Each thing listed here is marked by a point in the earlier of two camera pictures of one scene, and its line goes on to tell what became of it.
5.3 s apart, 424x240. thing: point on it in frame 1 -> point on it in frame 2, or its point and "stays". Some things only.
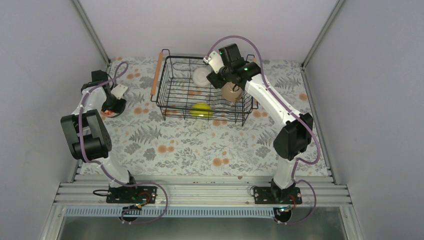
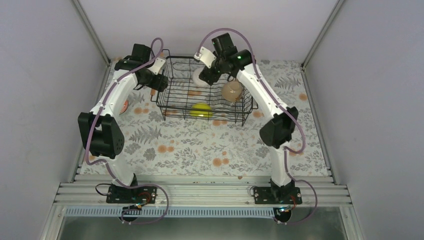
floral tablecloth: (148, 146) stays
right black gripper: (217, 83) -> (207, 76)
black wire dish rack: (183, 91) stays
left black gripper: (119, 108) -> (159, 85)
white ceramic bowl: (199, 76) stays
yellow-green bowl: (201, 109) stays
